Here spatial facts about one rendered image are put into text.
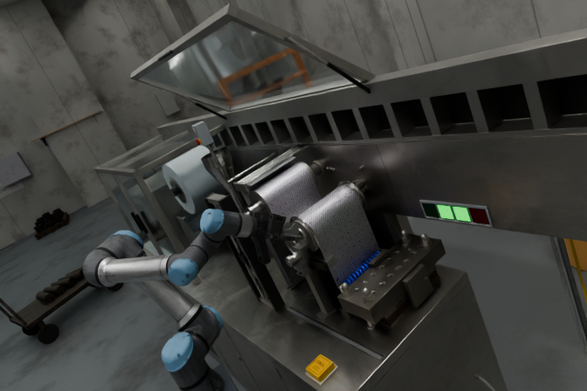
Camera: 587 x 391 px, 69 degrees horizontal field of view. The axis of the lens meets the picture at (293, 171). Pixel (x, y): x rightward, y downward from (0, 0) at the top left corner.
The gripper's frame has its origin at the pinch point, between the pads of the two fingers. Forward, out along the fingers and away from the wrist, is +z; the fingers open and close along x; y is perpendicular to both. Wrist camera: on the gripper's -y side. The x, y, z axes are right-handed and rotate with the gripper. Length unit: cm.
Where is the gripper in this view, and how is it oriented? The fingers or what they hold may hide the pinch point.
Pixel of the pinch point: (297, 239)
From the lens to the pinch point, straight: 151.8
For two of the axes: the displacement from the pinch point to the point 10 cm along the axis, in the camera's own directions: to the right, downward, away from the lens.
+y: 1.7, -9.8, 0.9
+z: 8.2, 1.9, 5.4
